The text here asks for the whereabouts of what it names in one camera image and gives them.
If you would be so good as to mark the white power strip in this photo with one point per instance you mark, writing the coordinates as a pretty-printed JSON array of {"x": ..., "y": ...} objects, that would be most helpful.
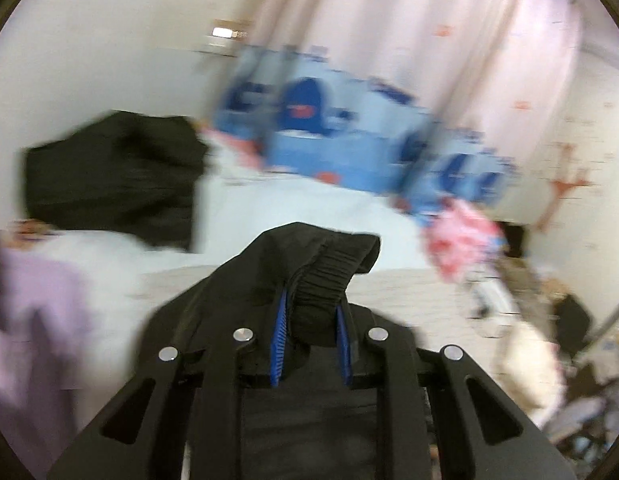
[{"x": 490, "y": 300}]

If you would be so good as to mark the wall power socket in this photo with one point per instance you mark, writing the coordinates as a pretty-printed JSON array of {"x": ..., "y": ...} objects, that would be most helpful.
[{"x": 226, "y": 37}]

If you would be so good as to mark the black puffer jacket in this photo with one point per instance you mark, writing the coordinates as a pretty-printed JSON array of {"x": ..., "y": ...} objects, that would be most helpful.
[{"x": 306, "y": 423}]

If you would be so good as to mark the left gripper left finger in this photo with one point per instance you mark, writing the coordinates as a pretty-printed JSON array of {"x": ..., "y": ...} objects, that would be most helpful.
[{"x": 184, "y": 403}]

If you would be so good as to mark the pink checkered plastic bag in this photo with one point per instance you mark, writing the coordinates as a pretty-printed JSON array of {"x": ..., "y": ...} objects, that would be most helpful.
[{"x": 459, "y": 238}]

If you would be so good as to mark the whale print curtain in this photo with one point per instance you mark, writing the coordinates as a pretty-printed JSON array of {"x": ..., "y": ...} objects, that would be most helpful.
[{"x": 419, "y": 99}]

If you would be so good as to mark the white striped quilt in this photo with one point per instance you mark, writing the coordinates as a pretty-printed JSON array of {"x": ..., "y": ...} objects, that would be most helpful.
[{"x": 234, "y": 203}]

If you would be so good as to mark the cherry print bed sheet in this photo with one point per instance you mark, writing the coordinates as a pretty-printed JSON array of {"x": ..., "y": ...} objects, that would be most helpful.
[{"x": 436, "y": 310}]

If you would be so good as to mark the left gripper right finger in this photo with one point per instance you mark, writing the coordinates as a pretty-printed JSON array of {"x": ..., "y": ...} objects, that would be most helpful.
[{"x": 438, "y": 411}]

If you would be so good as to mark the black garment pile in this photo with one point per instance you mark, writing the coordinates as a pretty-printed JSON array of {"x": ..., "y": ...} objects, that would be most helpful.
[{"x": 126, "y": 173}]

